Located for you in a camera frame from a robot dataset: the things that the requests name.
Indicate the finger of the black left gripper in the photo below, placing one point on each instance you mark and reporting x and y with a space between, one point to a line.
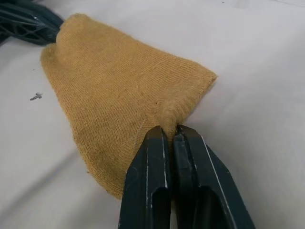
48 13
22 27

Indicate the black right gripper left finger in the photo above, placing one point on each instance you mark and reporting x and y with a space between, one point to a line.
143 171

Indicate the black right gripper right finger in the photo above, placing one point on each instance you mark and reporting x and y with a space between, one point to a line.
202 171

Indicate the mustard yellow knitted sock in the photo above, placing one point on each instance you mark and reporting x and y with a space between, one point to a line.
119 83

